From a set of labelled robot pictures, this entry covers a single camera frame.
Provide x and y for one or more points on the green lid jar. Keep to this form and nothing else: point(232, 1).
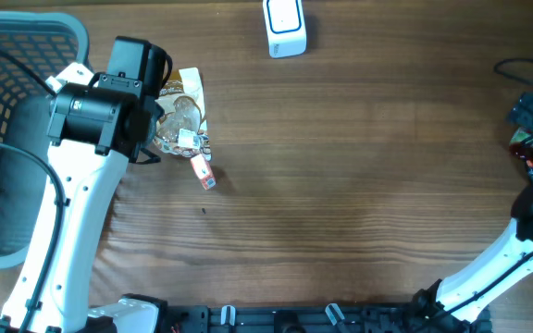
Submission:
point(521, 145)

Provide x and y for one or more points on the red white small packet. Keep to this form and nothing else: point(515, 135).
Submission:
point(203, 171)

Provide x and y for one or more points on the brown Pantree snack pouch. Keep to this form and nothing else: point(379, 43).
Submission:
point(183, 129)

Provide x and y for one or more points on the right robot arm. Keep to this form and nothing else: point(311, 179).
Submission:
point(454, 303)

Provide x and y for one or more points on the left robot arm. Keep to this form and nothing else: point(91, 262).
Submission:
point(97, 128)

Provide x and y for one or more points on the white barcode scanner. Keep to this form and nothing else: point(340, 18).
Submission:
point(285, 27)

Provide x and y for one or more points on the grey plastic mesh basket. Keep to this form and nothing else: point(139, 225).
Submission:
point(33, 46)

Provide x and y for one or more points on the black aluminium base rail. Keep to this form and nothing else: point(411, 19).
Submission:
point(332, 318)

